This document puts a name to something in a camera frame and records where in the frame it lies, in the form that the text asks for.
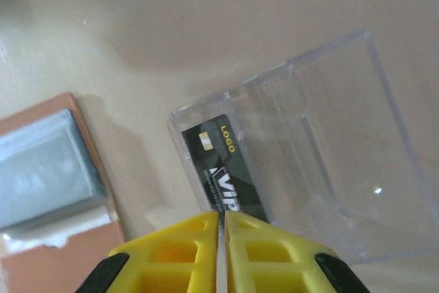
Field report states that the black VIP card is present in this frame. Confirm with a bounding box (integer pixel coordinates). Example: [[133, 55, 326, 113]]
[[180, 113, 269, 293]]

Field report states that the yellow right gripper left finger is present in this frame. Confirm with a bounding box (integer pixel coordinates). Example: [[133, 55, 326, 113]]
[[82, 211, 220, 293]]

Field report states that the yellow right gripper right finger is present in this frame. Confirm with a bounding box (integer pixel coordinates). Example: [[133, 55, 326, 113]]
[[224, 210, 370, 293]]

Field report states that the card box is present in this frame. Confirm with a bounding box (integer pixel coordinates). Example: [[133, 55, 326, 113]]
[[0, 92, 127, 293]]

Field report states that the small dark card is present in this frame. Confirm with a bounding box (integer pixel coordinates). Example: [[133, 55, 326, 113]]
[[167, 27, 439, 266]]

